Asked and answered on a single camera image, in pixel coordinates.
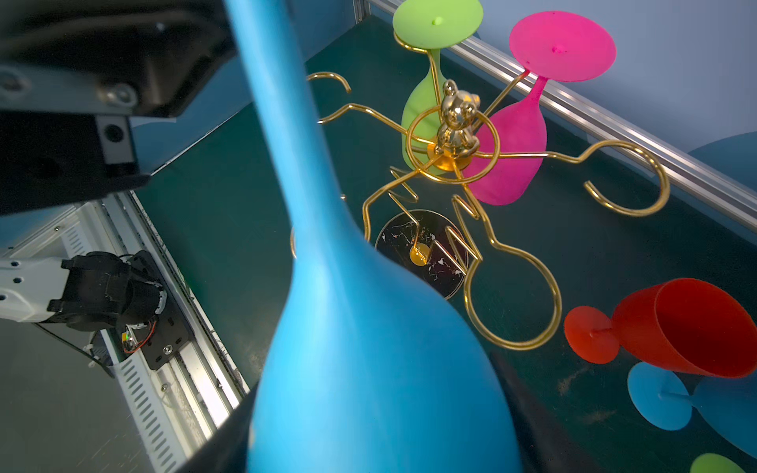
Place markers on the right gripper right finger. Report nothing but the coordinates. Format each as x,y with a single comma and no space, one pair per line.
544,445

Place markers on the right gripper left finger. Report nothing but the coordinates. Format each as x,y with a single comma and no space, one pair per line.
227,449

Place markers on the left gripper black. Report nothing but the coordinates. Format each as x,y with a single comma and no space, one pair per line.
73,74

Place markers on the blue wine glass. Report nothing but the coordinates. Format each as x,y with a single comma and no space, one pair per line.
727,406
370,369

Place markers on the red wine glass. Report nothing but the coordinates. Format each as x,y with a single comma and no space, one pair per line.
684,325

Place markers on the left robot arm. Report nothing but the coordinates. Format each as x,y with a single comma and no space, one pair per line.
84,292

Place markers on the pink wine glass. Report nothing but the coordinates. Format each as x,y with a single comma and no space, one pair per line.
553,45

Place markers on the aluminium front rail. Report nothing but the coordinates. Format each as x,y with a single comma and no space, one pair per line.
181,405

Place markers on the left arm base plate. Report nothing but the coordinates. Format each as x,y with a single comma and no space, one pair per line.
152,323

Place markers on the gold wire glass rack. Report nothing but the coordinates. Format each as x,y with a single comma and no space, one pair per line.
467,203

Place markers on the back aluminium frame bar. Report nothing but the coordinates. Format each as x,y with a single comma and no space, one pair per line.
726,196

